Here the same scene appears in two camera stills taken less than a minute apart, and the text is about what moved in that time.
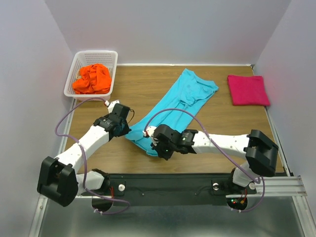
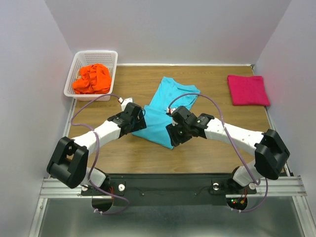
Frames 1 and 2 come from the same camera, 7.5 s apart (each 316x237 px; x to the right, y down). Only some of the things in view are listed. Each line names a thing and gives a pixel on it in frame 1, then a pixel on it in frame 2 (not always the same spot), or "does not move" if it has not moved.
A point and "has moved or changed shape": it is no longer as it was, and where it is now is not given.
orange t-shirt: (93, 79) does not move
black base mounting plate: (169, 189) does not move
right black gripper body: (166, 151) → (183, 129)
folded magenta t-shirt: (248, 90) does not move
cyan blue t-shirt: (177, 106) has moved or changed shape
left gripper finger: (126, 128) → (141, 124)
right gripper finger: (153, 147) → (173, 132)
